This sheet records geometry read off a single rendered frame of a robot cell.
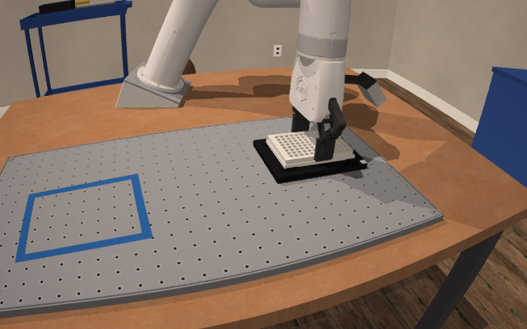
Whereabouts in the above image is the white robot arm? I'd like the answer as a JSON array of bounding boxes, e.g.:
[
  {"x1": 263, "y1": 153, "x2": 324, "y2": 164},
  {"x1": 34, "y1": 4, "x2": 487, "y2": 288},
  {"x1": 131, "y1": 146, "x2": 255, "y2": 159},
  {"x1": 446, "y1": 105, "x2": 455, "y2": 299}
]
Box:
[{"x1": 137, "y1": 0, "x2": 387, "y2": 107}]

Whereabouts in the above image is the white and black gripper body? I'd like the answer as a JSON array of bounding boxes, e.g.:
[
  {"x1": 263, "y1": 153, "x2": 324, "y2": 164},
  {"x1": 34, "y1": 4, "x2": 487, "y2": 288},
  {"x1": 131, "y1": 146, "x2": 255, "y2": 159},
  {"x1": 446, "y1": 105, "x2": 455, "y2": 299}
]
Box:
[{"x1": 289, "y1": 49, "x2": 345, "y2": 123}]

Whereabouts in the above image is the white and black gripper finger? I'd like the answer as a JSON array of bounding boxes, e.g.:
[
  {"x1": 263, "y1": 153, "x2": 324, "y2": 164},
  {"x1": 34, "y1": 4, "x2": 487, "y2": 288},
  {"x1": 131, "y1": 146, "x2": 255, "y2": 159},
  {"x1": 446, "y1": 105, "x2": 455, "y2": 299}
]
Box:
[
  {"x1": 291, "y1": 106, "x2": 310, "y2": 133},
  {"x1": 314, "y1": 98, "x2": 346, "y2": 162}
]

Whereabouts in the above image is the blue tape rectangle outline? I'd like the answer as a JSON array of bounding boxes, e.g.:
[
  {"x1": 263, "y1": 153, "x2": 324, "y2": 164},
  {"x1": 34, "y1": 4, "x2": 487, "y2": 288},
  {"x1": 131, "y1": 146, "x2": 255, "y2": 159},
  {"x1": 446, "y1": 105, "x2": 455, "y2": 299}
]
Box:
[{"x1": 15, "y1": 173, "x2": 153, "y2": 263}]

